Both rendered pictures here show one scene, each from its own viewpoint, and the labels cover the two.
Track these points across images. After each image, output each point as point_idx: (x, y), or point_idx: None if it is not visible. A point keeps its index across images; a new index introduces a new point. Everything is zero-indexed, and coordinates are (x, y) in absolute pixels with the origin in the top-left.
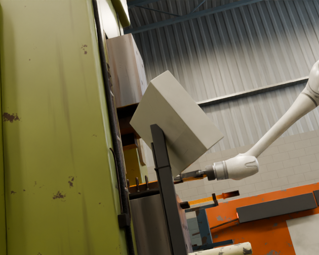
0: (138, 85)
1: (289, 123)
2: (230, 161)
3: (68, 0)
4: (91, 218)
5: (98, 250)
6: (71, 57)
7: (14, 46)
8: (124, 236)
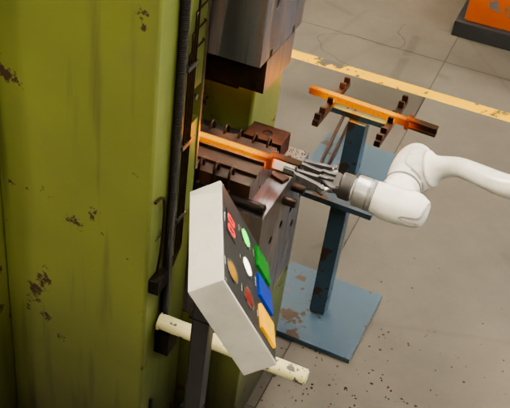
0: (260, 32)
1: None
2: (380, 197)
3: None
4: (114, 268)
5: (117, 302)
6: (116, 22)
7: None
8: None
